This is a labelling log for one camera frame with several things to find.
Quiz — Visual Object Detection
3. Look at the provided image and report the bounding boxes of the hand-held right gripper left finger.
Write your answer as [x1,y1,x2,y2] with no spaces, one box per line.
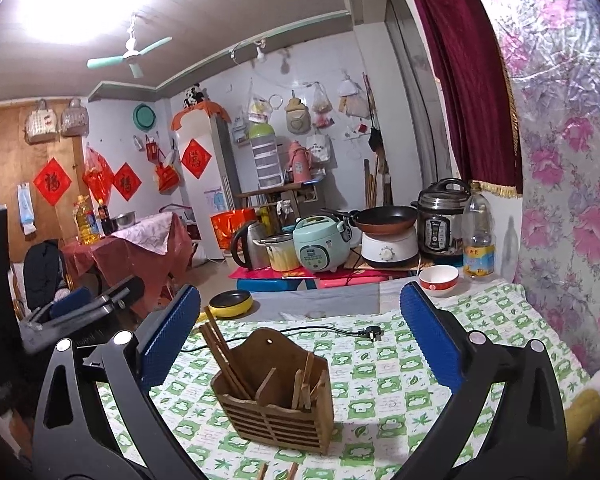
[32,284,216,480]

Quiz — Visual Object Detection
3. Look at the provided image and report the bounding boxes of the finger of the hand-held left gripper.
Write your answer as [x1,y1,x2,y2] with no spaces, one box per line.
[49,286,96,322]
[86,275,147,319]

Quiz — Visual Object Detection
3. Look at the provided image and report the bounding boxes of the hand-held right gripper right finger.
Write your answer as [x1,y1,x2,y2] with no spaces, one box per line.
[395,281,568,480]

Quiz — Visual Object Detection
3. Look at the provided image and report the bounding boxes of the bunch of wooden chopsticks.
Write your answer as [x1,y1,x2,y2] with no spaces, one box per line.
[202,305,317,411]

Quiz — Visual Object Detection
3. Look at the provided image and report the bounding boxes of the wooden slatted chopstick holder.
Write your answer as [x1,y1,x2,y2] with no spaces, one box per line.
[210,327,336,457]

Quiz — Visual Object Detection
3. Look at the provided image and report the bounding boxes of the wicker chair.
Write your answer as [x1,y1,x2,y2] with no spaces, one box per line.
[10,261,32,322]

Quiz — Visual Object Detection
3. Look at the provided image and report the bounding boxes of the side table with red cloth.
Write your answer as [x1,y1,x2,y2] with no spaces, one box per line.
[59,211,194,307]

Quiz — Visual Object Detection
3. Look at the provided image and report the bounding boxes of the dark clothes pile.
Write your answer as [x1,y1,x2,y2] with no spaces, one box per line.
[23,239,72,312]

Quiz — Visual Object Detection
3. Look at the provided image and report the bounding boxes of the red white bowl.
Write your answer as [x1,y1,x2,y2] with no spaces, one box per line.
[417,264,461,295]

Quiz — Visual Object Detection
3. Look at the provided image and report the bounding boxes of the pink white lace cloth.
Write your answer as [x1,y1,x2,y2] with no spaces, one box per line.
[110,211,174,257]

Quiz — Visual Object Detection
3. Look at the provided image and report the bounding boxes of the yellow electric skillet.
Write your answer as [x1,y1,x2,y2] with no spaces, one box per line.
[208,290,256,319]

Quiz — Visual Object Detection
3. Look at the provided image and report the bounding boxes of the green white patterned tablecloth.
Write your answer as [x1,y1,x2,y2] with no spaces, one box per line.
[92,280,593,480]

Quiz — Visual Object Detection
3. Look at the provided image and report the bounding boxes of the dark sauce bottle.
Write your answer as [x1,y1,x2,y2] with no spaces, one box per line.
[95,198,116,236]

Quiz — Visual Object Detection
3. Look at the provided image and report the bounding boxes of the yellow cooking oil bottle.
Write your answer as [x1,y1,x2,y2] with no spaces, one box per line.
[71,194,104,244]

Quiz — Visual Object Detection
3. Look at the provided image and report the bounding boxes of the blue white hanging paper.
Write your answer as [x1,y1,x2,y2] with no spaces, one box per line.
[16,181,38,237]

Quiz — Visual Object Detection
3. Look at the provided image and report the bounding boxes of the clear plastic bottle yellow label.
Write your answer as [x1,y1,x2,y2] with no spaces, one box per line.
[461,181,498,282]

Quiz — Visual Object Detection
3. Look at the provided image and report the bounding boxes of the red diamond paper poster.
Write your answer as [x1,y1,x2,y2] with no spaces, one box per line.
[111,161,143,204]
[180,138,214,180]
[31,156,74,207]

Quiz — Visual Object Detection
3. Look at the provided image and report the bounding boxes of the silver black pressure cooker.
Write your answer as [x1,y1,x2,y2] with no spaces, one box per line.
[416,177,474,262]

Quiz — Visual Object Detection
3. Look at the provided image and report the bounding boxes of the red gift bag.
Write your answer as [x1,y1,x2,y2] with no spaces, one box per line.
[209,207,259,252]

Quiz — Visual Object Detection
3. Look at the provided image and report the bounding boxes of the brown frying pan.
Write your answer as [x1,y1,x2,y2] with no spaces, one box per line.
[321,204,419,234]

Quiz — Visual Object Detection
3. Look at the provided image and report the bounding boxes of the red hanging bag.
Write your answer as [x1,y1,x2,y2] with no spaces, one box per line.
[154,161,182,194]

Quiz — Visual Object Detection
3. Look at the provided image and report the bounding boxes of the white refrigerator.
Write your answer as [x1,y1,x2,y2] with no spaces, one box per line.
[171,109,242,262]

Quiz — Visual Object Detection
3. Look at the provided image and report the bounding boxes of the cream pot with lid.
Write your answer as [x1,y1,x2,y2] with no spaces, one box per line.
[253,233,302,273]

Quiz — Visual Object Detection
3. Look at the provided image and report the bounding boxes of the mint green rice cooker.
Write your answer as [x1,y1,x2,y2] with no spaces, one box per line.
[291,214,352,276]

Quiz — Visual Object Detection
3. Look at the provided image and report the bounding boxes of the wooden boards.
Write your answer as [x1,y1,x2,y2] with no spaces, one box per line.
[361,156,394,209]

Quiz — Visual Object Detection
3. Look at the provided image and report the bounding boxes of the beige handbag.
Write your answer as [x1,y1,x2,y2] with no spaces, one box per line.
[59,96,91,138]
[24,98,62,146]

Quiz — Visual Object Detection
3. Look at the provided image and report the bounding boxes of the green plastic basin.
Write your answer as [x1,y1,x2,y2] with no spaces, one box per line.
[131,102,157,131]

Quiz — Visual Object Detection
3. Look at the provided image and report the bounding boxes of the yellow plush cloth white lining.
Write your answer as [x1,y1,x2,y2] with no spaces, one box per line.
[564,366,600,462]

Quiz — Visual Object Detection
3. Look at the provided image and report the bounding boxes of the white plastic drawer unit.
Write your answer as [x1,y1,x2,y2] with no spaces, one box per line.
[248,121,287,189]

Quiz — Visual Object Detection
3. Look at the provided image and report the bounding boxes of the black white plush toy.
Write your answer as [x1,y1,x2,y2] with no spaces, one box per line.
[181,84,209,110]

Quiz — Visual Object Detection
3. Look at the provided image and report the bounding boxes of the pink thermos jug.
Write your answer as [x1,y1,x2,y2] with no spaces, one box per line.
[285,139,312,185]

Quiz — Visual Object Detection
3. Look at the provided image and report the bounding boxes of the white tote bag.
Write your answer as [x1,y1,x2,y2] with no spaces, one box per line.
[305,131,333,164]

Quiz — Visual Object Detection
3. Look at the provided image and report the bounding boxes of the hanging plastic bag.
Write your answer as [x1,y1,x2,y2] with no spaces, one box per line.
[336,74,369,119]
[309,81,334,129]
[246,94,274,124]

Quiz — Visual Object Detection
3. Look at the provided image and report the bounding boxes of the green white ceiling fan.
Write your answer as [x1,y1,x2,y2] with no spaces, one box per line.
[85,11,174,80]

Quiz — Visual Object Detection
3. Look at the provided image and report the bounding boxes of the maroon curtain gold fringe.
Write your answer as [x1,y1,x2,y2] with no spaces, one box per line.
[409,0,525,199]

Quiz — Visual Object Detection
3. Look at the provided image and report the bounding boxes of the black power plug with cable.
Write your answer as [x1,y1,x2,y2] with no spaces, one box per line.
[186,326,384,352]

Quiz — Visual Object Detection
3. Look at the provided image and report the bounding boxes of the steel kettle black handle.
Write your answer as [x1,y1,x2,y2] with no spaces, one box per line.
[229,220,267,272]

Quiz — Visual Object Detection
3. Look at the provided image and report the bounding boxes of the beige heart wall pocket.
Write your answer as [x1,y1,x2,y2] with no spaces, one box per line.
[284,90,312,134]

